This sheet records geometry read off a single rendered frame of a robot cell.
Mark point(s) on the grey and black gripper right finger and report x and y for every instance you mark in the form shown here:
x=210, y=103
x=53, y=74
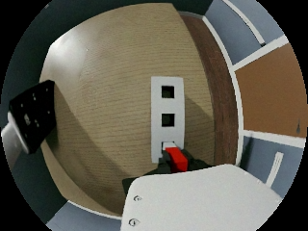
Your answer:
x=194, y=164

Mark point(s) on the red and grey pin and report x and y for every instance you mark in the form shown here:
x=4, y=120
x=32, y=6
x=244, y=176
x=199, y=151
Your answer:
x=178, y=161

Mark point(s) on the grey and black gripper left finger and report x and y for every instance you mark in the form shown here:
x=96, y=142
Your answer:
x=163, y=167

